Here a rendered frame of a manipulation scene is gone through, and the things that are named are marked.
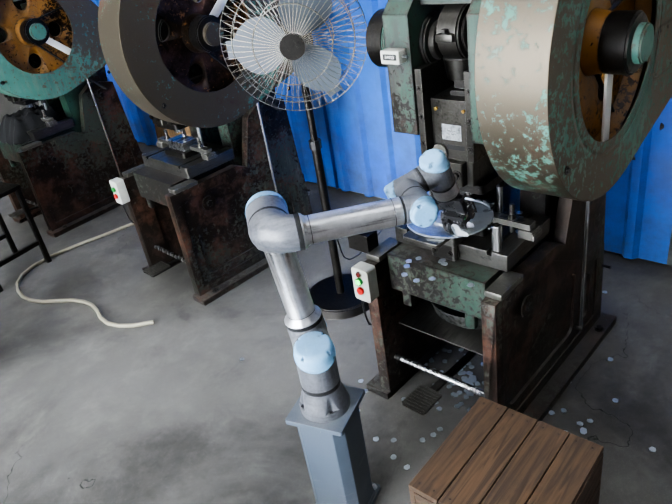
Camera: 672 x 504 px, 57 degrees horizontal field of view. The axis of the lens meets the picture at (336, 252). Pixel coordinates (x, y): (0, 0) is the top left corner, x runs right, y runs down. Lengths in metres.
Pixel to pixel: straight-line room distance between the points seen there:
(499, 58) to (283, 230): 0.64
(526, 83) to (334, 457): 1.17
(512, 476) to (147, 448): 1.46
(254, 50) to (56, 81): 2.15
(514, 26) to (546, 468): 1.14
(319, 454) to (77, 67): 3.30
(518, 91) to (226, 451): 1.70
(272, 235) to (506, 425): 0.90
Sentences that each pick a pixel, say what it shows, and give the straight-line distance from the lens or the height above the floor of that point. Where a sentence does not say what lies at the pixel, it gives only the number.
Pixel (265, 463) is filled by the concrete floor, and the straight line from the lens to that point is 2.42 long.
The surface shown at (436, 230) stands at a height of 0.78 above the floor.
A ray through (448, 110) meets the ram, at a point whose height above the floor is 1.14.
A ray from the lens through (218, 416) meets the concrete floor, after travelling 2.66.
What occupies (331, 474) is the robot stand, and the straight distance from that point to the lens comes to 2.00.
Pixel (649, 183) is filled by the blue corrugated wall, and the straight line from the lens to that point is 3.18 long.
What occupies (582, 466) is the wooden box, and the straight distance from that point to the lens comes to 1.86.
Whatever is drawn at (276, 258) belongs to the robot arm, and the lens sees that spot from 1.71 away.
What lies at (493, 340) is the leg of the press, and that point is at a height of 0.48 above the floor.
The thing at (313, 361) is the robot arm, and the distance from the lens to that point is 1.73.
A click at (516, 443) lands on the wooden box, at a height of 0.35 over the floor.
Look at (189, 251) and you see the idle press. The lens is 3.27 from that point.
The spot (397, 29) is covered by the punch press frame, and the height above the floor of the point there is 1.39.
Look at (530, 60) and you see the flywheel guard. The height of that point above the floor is 1.39.
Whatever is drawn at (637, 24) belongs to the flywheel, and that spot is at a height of 1.38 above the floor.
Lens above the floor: 1.75
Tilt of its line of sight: 29 degrees down
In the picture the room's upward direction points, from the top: 10 degrees counter-clockwise
